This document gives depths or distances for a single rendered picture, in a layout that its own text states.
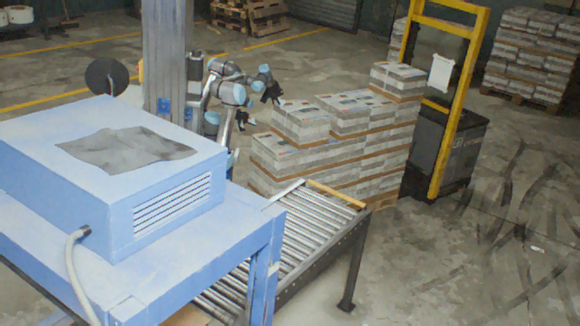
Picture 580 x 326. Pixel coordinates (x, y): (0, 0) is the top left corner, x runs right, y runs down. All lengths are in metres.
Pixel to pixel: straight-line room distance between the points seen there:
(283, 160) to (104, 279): 2.40
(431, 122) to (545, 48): 3.68
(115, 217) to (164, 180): 0.17
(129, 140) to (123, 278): 0.42
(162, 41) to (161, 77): 0.22
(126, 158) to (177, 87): 1.72
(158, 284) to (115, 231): 0.18
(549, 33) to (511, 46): 0.53
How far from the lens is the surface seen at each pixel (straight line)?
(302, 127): 3.62
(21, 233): 1.63
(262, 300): 1.88
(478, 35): 4.43
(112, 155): 1.52
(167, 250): 1.50
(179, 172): 1.47
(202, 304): 2.42
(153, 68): 3.19
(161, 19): 3.09
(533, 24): 8.34
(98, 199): 1.37
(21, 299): 3.77
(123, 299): 1.36
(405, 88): 4.26
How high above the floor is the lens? 2.48
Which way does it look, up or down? 28 degrees down
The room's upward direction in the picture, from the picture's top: 7 degrees clockwise
